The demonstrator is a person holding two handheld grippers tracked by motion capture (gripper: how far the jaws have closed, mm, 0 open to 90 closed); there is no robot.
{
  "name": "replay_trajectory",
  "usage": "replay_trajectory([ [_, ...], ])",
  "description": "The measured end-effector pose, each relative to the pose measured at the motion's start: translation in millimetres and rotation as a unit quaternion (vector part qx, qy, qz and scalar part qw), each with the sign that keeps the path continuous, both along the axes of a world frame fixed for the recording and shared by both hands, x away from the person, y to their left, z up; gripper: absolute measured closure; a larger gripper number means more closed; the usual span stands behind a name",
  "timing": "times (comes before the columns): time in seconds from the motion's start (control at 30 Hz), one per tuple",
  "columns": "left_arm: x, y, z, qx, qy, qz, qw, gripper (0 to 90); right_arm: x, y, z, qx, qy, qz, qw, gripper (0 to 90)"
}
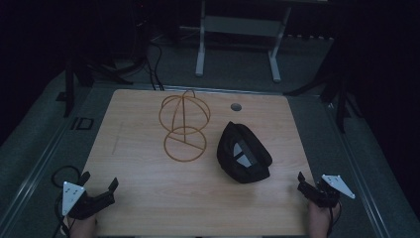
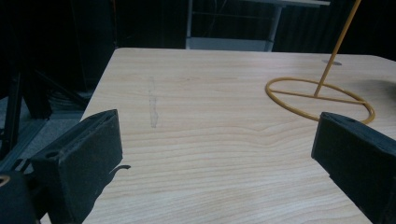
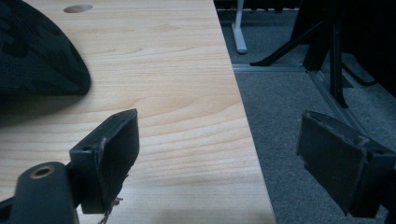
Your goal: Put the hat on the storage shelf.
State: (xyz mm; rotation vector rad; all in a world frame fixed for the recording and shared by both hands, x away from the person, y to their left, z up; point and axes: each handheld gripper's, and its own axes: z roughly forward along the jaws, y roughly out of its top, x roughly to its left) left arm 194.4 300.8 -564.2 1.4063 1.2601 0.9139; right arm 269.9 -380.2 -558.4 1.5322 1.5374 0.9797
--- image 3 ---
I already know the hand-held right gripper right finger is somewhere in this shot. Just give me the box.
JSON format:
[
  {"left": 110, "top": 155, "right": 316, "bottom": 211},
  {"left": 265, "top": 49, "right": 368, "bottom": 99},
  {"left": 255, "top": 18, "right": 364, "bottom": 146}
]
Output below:
[{"left": 295, "top": 110, "right": 396, "bottom": 218}]

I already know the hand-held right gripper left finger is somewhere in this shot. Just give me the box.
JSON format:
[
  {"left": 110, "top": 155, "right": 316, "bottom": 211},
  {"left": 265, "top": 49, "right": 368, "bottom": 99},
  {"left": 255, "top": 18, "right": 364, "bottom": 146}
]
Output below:
[{"left": 68, "top": 107, "right": 141, "bottom": 216}]

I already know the black metal stand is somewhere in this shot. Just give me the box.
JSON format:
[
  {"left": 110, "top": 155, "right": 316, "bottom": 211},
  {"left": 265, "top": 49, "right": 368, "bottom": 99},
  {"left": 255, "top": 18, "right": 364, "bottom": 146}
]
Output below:
[{"left": 249, "top": 0, "right": 354, "bottom": 109}]

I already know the black fabric object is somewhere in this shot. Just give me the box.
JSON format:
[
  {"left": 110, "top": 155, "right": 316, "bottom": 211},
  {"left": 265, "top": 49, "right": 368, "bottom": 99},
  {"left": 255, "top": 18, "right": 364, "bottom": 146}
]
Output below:
[{"left": 0, "top": 0, "right": 92, "bottom": 97}]

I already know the white table leg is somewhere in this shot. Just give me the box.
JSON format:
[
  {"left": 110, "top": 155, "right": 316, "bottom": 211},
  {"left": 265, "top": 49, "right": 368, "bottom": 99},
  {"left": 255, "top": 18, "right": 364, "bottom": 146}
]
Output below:
[{"left": 231, "top": 0, "right": 248, "bottom": 55}]

